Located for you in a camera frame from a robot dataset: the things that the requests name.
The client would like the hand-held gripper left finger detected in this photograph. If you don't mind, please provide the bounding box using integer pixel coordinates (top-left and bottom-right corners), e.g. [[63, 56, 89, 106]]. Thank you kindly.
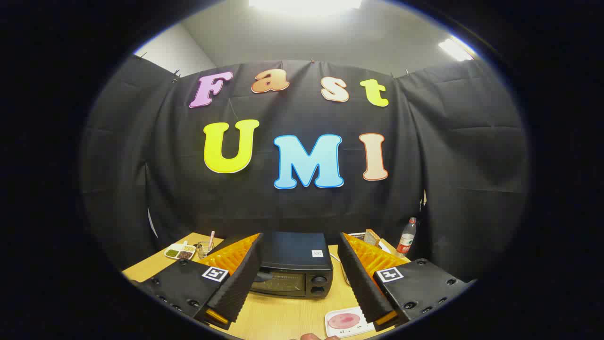
[[134, 232, 264, 330]]

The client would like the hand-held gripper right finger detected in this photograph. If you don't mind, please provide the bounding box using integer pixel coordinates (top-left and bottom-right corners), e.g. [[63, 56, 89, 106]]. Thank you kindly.
[[337, 232, 475, 331]]

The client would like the pink ham slice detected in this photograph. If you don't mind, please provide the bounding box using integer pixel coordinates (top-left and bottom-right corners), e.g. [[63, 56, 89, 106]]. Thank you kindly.
[[328, 313, 361, 330]]

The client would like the white square plate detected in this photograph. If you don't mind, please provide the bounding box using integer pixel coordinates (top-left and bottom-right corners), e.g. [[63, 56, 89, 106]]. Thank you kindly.
[[325, 306, 378, 338]]

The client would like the black toaster oven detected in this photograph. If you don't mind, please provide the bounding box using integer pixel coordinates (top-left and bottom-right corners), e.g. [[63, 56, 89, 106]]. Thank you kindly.
[[252, 231, 334, 299]]

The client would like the white bread toaster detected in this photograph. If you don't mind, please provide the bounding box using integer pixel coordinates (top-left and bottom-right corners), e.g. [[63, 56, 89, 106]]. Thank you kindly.
[[348, 230, 396, 255]]

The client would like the clear water bottle red label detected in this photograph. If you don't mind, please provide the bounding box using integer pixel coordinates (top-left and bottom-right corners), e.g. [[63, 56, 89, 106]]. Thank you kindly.
[[396, 217, 418, 258]]

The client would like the white divided dish of beans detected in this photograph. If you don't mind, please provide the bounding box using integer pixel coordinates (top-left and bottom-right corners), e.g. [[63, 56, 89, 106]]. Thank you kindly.
[[164, 242, 196, 260]]

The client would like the ceiling light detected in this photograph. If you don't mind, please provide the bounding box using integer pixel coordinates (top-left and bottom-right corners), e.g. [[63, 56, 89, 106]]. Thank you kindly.
[[438, 37, 475, 62], [249, 0, 363, 15]]

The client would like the white power cable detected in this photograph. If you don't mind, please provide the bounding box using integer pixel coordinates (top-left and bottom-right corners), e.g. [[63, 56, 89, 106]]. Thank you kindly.
[[329, 253, 350, 284]]

